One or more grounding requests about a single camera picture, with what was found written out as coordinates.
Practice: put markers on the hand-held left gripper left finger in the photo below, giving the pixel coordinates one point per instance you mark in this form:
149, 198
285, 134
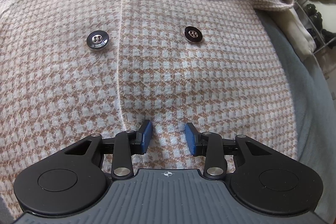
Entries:
146, 137

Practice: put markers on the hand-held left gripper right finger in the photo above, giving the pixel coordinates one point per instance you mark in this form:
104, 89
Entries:
191, 140

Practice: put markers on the beige houndstooth coat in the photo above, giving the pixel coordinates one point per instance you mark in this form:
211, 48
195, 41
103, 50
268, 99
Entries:
183, 69

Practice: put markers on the cream folded garment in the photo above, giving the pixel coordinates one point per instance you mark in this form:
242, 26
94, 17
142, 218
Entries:
302, 35

